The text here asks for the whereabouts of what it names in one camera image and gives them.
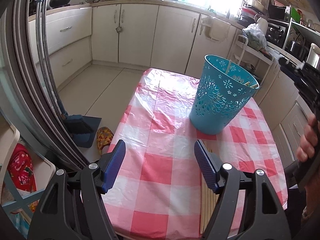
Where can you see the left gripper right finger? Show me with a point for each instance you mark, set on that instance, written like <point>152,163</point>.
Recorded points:
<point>263,216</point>

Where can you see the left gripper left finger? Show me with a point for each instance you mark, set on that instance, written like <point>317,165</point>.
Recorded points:
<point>72,207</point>

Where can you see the right hand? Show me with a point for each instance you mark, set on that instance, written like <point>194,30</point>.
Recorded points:
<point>309,140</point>

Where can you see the bamboo chopstick bundle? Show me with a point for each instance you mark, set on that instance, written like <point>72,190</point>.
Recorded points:
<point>212,203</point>
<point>204,205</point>

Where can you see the red floral cloth bag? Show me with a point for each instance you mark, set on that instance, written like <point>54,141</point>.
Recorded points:
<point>20,168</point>

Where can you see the yellow patterned slipper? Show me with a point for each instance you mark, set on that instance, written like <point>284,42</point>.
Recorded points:
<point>104,138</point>

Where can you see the blue dustpan with brush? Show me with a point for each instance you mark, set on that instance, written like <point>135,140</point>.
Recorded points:
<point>82,129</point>

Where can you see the pink checkered plastic tablecloth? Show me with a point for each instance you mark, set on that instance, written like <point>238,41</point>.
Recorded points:
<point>157,193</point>

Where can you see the chopstick lying in basket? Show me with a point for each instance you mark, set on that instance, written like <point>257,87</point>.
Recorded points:
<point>248,84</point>

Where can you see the teal perforated plastic basket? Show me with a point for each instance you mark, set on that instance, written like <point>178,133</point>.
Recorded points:
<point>220,97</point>

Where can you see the chopstick standing in basket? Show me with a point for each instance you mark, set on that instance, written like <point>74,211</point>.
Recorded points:
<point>228,67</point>

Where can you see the white tiered storage cart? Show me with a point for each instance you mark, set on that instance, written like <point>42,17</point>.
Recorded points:
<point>242,42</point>

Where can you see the green plastic bag of vegetables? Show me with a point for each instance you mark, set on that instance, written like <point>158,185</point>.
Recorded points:
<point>256,38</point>

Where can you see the black microwave oven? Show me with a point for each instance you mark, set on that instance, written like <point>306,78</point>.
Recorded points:
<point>278,24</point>

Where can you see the white door-hung trash bin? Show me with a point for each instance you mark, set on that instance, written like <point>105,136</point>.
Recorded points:
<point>214,28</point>

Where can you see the white electric kettle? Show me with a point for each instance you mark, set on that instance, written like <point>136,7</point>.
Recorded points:
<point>261,22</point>

